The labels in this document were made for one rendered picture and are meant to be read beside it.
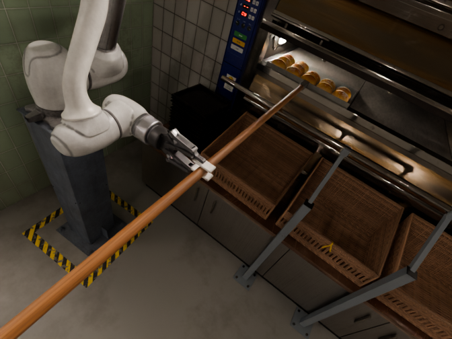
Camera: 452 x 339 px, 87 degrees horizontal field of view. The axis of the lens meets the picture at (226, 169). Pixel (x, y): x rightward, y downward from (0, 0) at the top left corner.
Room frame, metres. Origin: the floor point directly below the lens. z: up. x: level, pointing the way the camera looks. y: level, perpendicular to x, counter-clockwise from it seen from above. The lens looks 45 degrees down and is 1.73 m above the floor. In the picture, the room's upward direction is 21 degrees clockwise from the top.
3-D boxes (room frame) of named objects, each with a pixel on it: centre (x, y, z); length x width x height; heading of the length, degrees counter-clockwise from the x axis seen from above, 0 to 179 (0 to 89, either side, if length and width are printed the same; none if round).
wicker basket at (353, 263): (1.00, -0.73, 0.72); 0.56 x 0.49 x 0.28; 69
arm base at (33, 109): (0.70, 0.76, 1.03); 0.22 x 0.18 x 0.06; 164
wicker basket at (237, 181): (1.20, -0.16, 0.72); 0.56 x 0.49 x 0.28; 69
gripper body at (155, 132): (0.56, 0.22, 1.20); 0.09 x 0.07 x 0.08; 71
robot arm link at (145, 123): (0.59, 0.29, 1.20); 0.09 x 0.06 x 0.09; 161
